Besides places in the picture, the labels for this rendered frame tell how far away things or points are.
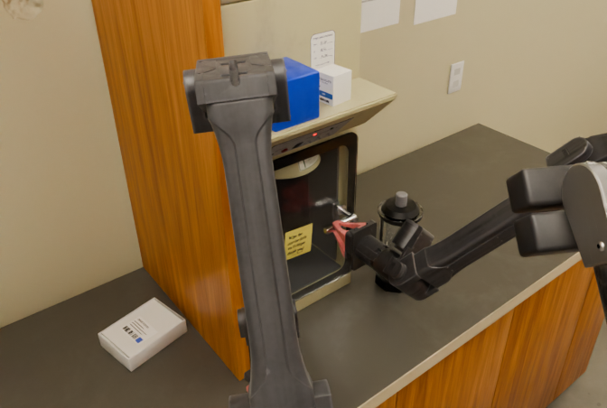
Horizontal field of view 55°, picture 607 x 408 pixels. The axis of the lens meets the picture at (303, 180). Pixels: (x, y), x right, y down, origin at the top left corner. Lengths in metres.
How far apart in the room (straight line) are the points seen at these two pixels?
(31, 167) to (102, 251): 0.31
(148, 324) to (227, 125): 0.95
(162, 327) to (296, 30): 0.74
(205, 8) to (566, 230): 0.60
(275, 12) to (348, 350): 0.76
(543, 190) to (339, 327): 1.00
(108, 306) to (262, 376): 1.02
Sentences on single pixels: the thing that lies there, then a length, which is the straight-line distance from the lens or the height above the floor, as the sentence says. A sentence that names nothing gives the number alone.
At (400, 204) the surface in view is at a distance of 1.42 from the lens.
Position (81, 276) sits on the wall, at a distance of 1.65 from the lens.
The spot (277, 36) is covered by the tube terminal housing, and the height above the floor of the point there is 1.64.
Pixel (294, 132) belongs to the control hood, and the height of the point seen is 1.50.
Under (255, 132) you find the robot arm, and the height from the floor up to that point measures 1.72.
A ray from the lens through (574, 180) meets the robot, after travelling 0.49.
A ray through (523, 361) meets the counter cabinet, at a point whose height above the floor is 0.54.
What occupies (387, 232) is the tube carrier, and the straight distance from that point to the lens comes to 1.44.
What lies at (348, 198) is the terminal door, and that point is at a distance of 1.37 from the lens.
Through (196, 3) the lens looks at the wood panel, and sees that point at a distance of 0.91.
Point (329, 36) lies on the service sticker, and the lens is 1.18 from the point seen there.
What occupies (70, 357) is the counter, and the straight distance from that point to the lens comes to 1.48.
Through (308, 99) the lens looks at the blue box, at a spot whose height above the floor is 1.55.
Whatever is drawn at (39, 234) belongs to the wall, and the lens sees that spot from 1.55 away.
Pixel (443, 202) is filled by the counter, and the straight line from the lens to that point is 1.91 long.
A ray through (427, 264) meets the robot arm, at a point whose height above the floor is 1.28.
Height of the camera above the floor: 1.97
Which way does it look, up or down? 31 degrees down
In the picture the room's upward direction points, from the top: 1 degrees counter-clockwise
